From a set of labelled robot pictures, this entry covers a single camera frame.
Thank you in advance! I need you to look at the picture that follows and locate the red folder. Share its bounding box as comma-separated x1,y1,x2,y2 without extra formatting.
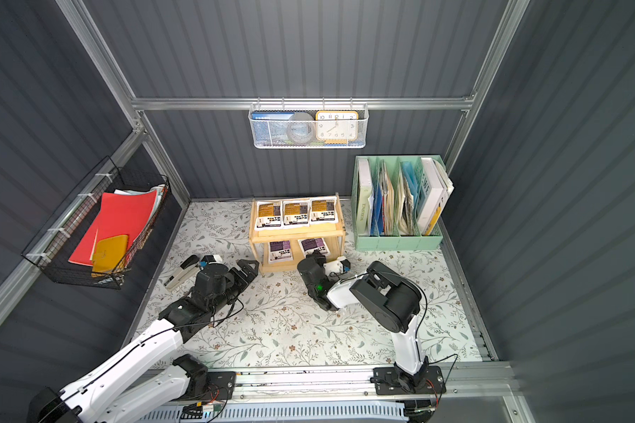
68,185,163,267

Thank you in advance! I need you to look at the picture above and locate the black wire side basket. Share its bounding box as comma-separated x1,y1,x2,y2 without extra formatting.
22,157,171,290

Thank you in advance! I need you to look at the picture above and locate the white book left slot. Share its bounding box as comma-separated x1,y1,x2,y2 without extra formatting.
356,157,373,236

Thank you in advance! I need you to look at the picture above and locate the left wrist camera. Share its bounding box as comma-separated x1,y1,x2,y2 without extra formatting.
199,255,223,267

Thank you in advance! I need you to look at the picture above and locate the white large book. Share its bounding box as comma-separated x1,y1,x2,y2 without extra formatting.
415,157,454,236

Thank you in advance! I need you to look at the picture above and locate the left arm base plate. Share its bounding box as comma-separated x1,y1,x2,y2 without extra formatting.
173,371,236,402

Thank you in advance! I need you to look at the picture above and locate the grey stapler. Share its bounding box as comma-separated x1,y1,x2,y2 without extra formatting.
164,255,200,292

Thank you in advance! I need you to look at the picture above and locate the purple coffee bag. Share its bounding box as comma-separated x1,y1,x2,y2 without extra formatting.
268,241,293,264
298,238,330,257

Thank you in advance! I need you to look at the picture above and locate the yellow coffee bag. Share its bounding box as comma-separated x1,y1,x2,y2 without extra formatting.
282,199,310,227
254,200,282,230
309,196,339,225

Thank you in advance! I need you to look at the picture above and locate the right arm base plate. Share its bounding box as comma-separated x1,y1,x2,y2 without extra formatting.
370,366,446,396

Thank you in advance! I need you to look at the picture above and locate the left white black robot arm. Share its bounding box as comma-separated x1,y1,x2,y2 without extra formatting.
26,259,259,422

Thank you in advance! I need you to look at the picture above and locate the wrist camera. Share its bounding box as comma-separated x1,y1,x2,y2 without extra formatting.
199,255,223,267
324,257,351,277

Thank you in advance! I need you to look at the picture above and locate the wooden two-tier shelf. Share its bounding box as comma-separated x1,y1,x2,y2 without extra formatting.
249,194,346,274

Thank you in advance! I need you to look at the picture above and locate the white wire mesh basket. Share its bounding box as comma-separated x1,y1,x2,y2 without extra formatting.
248,100,370,150

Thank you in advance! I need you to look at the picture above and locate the yellow analog clock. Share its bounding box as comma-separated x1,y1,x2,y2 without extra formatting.
315,110,359,144

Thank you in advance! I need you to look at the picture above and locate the mint green file organizer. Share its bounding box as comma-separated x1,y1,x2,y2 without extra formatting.
352,155,446,251

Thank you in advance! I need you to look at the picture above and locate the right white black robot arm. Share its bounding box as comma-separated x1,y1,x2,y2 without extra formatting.
297,253,430,393

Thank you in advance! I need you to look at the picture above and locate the yellow notebook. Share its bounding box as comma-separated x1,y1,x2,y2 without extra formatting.
92,234,129,278

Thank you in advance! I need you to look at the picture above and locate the blue box in basket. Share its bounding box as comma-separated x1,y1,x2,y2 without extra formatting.
250,111,294,148

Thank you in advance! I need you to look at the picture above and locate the grey tape roll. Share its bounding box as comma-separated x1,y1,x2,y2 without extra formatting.
286,112,315,146

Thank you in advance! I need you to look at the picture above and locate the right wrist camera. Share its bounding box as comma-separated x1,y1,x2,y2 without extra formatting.
324,257,351,277

